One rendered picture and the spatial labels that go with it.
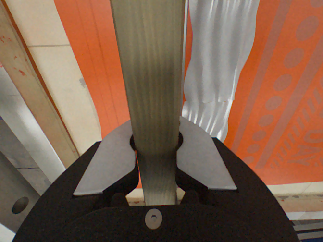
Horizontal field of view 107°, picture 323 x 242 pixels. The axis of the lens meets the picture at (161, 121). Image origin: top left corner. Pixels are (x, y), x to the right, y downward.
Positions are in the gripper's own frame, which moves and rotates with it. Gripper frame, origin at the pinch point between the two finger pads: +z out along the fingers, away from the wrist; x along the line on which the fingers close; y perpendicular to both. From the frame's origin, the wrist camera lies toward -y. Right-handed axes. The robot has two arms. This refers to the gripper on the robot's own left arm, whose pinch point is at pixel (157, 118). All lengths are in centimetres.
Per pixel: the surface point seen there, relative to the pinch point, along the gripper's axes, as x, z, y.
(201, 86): 5.8, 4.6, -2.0
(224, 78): 8.6, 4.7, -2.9
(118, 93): -5.3, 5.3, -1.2
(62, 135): -14.6, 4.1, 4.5
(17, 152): -175, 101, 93
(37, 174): -172, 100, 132
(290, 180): 28.6, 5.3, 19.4
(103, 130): -9.0, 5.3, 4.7
